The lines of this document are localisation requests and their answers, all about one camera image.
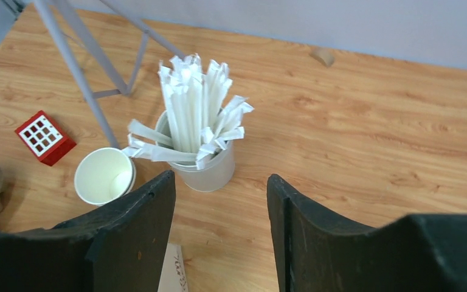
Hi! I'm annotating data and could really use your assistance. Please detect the grey camera tripod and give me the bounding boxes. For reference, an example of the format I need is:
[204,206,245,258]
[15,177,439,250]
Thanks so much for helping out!
[32,0,188,150]

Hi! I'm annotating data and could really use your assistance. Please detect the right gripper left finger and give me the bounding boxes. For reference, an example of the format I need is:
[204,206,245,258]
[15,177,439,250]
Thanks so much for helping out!
[0,170,176,291]

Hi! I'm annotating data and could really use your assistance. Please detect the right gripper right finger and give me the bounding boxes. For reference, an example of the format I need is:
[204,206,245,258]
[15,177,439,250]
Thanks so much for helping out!
[267,174,467,291]

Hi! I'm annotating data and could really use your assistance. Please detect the bundle of wrapped straws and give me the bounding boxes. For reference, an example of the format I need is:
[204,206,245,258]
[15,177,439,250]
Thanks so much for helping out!
[122,54,254,170]

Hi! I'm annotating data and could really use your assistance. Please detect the red keypad box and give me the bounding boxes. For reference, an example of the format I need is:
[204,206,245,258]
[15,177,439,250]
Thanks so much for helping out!
[15,110,77,166]

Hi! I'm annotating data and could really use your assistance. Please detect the kraft paper takeout bag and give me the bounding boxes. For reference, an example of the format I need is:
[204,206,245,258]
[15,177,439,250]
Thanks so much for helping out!
[158,243,189,292]

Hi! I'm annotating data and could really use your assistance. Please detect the stack of paper cups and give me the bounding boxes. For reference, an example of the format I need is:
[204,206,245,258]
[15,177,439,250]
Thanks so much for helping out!
[74,147,136,206]

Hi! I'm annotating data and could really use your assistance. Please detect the white straw holder cup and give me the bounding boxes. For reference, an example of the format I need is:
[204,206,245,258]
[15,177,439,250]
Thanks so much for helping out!
[154,111,237,193]

